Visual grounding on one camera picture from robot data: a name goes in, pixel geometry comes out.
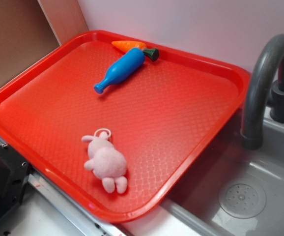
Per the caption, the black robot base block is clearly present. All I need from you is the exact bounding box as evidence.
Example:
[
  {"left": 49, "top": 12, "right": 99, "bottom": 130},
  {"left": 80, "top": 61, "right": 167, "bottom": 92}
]
[{"left": 0, "top": 146, "right": 31, "bottom": 214}]

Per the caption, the blue plastic toy bottle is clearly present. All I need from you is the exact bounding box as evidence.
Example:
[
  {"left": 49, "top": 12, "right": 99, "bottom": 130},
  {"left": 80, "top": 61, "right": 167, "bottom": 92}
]
[{"left": 94, "top": 48, "right": 145, "bottom": 94}]

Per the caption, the red plastic tray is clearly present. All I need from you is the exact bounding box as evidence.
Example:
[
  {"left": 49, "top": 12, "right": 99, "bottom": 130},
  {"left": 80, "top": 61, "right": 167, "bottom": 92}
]
[{"left": 0, "top": 31, "right": 250, "bottom": 223}]

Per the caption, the pink plush bunny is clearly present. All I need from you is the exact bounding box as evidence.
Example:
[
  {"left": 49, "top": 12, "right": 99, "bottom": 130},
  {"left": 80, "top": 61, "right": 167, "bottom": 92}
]
[{"left": 81, "top": 128, "right": 128, "bottom": 194}]

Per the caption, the orange toy carrot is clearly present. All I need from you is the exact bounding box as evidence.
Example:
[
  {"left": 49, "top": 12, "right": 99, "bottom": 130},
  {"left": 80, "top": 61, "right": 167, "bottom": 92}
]
[{"left": 112, "top": 40, "right": 160, "bottom": 61}]

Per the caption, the grey plastic sink basin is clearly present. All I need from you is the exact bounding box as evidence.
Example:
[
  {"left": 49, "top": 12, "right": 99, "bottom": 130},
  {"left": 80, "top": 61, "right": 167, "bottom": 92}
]
[{"left": 162, "top": 112, "right": 284, "bottom": 236}]

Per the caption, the round sink drain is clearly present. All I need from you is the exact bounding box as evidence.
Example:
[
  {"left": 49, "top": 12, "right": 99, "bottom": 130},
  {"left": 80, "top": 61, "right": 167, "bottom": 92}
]
[{"left": 218, "top": 178, "right": 266, "bottom": 219}]

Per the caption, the grey toy faucet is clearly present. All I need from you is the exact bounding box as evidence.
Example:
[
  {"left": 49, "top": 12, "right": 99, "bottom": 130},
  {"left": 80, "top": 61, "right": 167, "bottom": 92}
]
[{"left": 241, "top": 34, "right": 284, "bottom": 150}]

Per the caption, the brown cardboard box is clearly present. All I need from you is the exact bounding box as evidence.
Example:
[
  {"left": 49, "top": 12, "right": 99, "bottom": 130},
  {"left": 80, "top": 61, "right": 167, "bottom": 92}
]
[{"left": 0, "top": 0, "right": 88, "bottom": 88}]

